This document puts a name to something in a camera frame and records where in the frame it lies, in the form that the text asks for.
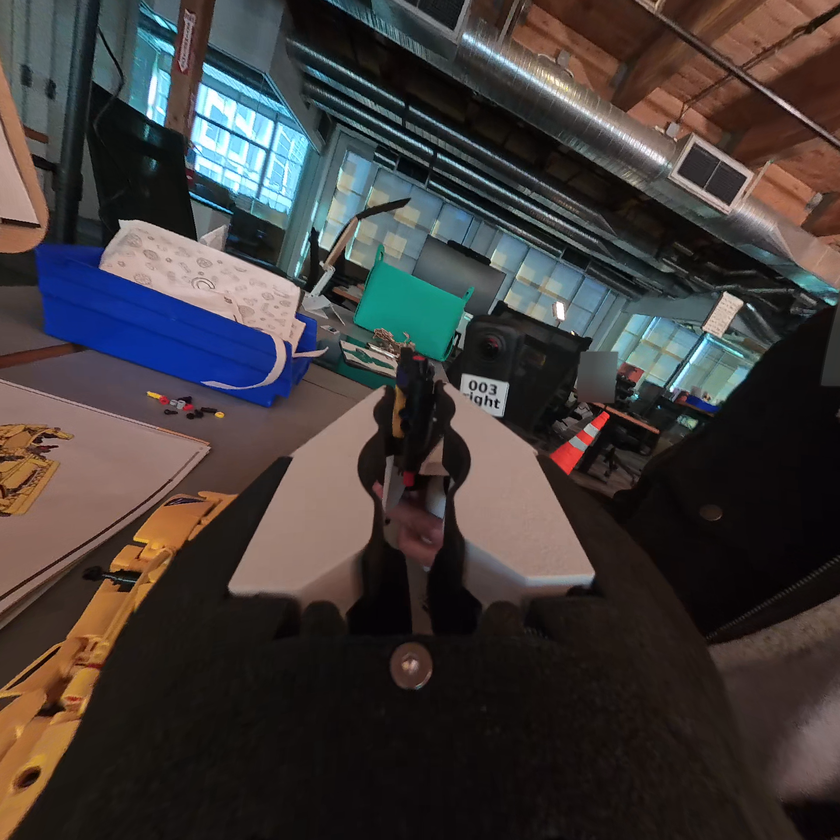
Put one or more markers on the background wooden table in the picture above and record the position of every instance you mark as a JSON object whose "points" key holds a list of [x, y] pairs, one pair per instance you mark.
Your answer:
{"points": [[633, 420]]}

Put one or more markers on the black fleece-lined jacket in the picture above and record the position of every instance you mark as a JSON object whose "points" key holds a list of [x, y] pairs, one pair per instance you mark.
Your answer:
{"points": [[754, 459]]}

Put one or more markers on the orange traffic cone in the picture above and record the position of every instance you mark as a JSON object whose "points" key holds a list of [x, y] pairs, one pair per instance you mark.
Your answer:
{"points": [[577, 446]]}

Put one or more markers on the person's right hand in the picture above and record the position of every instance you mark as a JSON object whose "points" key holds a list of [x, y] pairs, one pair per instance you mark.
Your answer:
{"points": [[420, 535]]}

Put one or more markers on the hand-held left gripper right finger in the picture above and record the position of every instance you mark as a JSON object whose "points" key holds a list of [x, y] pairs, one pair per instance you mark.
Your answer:
{"points": [[518, 518]]}

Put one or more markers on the printed white paper bag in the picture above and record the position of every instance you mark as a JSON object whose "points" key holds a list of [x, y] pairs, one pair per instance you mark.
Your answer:
{"points": [[197, 275]]}

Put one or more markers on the light grey hoodie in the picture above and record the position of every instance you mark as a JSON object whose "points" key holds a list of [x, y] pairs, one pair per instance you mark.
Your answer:
{"points": [[787, 689]]}

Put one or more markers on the blue plastic bin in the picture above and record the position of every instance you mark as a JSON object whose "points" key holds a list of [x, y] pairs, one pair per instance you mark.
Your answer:
{"points": [[131, 315]]}

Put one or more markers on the grey monitor screen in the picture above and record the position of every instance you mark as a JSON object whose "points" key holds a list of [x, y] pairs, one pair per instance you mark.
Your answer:
{"points": [[459, 269]]}

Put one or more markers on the LED light panel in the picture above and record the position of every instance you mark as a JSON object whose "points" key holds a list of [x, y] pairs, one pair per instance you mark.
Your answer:
{"points": [[560, 312]]}

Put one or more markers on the scattered small brick pieces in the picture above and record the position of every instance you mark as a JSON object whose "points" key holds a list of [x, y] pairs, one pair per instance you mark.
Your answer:
{"points": [[187, 407]]}

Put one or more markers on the wooden post with red sign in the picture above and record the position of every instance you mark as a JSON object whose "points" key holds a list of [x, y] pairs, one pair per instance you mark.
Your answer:
{"points": [[190, 65]]}

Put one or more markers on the yellow brick car model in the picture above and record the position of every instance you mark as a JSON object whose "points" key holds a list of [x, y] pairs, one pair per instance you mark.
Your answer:
{"points": [[98, 623]]}

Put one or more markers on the black brick assembly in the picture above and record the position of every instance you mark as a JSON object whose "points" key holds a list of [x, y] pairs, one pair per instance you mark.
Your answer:
{"points": [[413, 420]]}

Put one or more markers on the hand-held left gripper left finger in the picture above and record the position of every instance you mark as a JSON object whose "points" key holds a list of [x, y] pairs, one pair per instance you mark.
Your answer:
{"points": [[308, 525]]}

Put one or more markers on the grey desk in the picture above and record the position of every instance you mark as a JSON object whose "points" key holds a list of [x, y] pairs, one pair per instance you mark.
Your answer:
{"points": [[295, 420]]}

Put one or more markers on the open instruction booklet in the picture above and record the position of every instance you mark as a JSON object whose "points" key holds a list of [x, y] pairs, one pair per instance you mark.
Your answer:
{"points": [[98, 472]]}

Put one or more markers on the black pipe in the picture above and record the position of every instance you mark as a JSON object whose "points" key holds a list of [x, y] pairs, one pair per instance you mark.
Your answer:
{"points": [[75, 131]]}

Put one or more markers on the black monitor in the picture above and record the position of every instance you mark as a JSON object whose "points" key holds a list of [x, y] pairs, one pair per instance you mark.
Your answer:
{"points": [[138, 177]]}

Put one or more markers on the hanging white sign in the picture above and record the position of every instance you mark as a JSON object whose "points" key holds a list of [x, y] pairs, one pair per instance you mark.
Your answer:
{"points": [[722, 315]]}

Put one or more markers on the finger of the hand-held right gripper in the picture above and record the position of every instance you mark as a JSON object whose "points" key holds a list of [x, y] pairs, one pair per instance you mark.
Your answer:
{"points": [[391, 482], [436, 495]]}

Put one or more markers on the silver ventilation duct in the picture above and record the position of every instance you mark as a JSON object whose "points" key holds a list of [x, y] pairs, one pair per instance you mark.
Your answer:
{"points": [[558, 98]]}

